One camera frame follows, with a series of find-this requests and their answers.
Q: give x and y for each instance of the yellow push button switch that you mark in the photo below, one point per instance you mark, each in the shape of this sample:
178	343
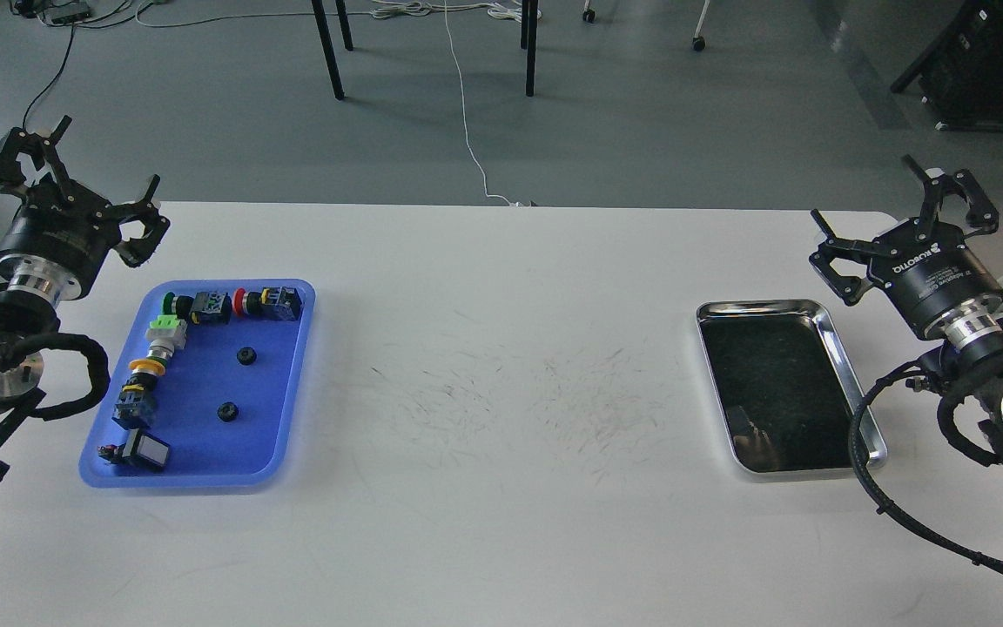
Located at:
136	403

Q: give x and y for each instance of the black cabinet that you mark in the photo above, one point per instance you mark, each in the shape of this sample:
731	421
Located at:
960	73

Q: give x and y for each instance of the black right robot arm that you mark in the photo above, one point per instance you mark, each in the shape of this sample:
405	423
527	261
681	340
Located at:
965	369

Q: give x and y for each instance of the small black gear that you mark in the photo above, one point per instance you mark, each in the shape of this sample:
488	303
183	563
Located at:
227	411
246	356

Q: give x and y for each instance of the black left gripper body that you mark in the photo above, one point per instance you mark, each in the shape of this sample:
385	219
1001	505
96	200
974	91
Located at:
52	254

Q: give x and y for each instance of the red push button switch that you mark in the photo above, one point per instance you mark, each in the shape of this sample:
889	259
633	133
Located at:
272	303

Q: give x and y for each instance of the green push button switch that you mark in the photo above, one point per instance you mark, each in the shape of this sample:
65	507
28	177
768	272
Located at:
204	308

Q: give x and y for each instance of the black table leg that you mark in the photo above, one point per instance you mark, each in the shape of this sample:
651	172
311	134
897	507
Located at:
330	59
530	14
344	23

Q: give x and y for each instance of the chair caster wheel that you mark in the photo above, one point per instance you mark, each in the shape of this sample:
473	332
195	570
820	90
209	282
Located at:
588	14
698	41

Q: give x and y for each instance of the green white selector switch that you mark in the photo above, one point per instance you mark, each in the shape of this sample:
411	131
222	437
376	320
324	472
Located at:
167	335

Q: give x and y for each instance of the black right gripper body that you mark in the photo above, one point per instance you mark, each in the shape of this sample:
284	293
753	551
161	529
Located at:
928	277

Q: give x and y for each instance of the blue plastic tray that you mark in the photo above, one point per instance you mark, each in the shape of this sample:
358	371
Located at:
205	452

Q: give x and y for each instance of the silver metal tray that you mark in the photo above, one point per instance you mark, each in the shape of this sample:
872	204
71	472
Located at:
785	387

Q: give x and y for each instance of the black power strip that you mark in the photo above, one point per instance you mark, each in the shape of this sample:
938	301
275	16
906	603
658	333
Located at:
65	12

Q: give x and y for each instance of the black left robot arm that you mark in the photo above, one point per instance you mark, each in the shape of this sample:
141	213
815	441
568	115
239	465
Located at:
32	170

